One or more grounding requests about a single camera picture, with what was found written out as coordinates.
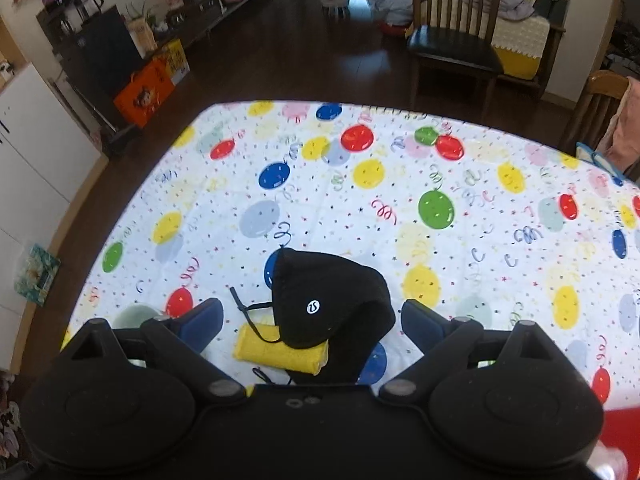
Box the black cabinet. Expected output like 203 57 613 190
36 4 147 111

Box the small wooden stool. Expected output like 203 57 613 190
319 0 352 19

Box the white cabinet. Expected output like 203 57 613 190
0 62 104 361

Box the yellow towel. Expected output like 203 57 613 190
232 322 329 376

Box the teal patterned box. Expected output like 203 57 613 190
14 243 62 307

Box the red box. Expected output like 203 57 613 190
597 405 640 480

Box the wooden chair with black seat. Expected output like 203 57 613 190
406 0 504 107

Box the blue bag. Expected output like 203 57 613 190
574 141 627 187

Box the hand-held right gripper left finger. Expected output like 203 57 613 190
65 297 249 403

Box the wooden chair with pink cloth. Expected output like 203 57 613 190
559 70 640 181

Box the orange gift box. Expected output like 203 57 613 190
113 57 177 129

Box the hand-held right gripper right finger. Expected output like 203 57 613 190
378 299 556 403

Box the balloon print tablecloth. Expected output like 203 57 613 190
60 101 640 406

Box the sofa with cream crochet cover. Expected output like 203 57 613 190
490 0 568 97

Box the yellow carton box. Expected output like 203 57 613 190
159 39 192 84

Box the long dark tv cabinet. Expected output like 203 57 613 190
165 0 277 47

